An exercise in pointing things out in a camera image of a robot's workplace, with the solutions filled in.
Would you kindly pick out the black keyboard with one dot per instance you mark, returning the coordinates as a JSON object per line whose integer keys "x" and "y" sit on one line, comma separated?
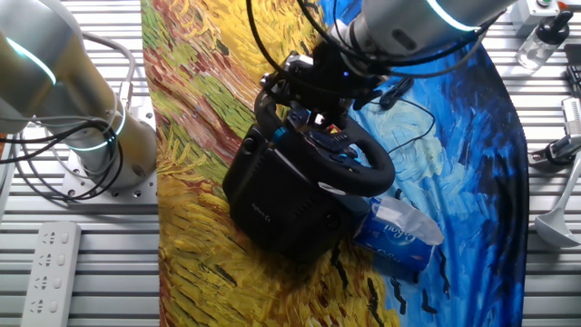
{"x": 575, "y": 82}

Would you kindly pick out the painted wheatfield cloth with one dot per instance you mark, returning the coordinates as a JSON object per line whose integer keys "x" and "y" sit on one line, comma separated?
{"x": 454, "y": 204}

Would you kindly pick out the white power strip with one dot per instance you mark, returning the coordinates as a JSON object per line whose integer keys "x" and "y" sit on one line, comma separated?
{"x": 50, "y": 272}

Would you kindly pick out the white button box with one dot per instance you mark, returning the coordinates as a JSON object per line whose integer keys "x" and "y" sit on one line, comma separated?
{"x": 528, "y": 16}

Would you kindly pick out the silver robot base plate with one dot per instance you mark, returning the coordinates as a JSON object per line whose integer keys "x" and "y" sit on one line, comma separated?
{"x": 136, "y": 195}

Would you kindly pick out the clear spray bottle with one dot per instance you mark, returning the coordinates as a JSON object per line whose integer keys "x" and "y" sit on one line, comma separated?
{"x": 538, "y": 47}

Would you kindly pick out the black steering wheel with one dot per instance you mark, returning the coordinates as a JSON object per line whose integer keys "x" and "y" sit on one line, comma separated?
{"x": 377, "y": 181}

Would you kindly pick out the blue tissue pack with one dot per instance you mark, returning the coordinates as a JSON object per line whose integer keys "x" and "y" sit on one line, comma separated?
{"x": 395, "y": 247}

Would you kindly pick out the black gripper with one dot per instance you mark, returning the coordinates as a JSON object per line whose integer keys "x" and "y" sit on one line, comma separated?
{"x": 333, "y": 79}

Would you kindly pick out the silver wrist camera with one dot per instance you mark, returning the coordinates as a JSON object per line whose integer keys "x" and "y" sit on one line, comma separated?
{"x": 297, "y": 60}

